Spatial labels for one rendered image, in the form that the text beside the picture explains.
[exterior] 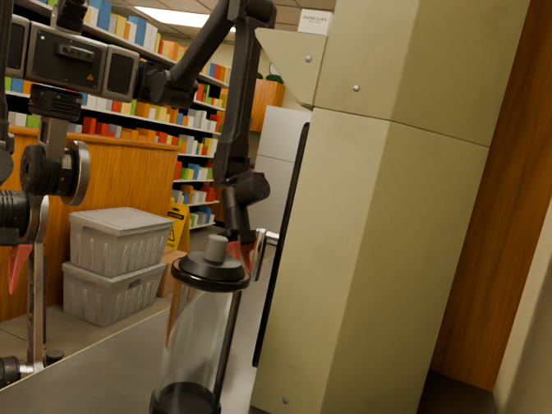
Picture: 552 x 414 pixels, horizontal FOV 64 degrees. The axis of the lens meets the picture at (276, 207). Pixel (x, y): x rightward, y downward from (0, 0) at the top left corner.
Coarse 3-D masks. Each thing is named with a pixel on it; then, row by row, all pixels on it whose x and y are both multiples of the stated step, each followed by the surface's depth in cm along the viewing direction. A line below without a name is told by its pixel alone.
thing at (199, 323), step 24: (192, 288) 57; (192, 312) 57; (216, 312) 57; (168, 336) 59; (192, 336) 57; (216, 336) 58; (168, 360) 59; (192, 360) 58; (216, 360) 59; (168, 384) 59; (192, 384) 58; (216, 384) 60; (168, 408) 59; (192, 408) 59; (216, 408) 62
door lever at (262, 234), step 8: (256, 232) 73; (264, 232) 72; (272, 232) 72; (256, 240) 73; (264, 240) 72; (272, 240) 72; (256, 248) 73; (264, 248) 73; (256, 256) 73; (256, 264) 73; (256, 272) 73; (256, 280) 73
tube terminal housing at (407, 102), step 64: (384, 0) 59; (448, 0) 59; (512, 0) 64; (384, 64) 60; (448, 64) 62; (512, 64) 67; (320, 128) 63; (384, 128) 60; (448, 128) 64; (320, 192) 64; (384, 192) 62; (448, 192) 67; (320, 256) 64; (384, 256) 65; (448, 256) 70; (320, 320) 65; (384, 320) 67; (256, 384) 69; (320, 384) 66; (384, 384) 70
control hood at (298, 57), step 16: (256, 32) 66; (272, 32) 65; (288, 32) 64; (272, 48) 65; (288, 48) 64; (304, 48) 63; (320, 48) 62; (288, 64) 64; (304, 64) 63; (320, 64) 63; (288, 80) 64; (304, 80) 64; (304, 96) 64
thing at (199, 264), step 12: (216, 240) 59; (192, 252) 61; (204, 252) 62; (216, 252) 59; (180, 264) 58; (192, 264) 57; (204, 264) 57; (216, 264) 58; (228, 264) 59; (240, 264) 60; (204, 276) 56; (216, 276) 56; (228, 276) 57; (240, 276) 59
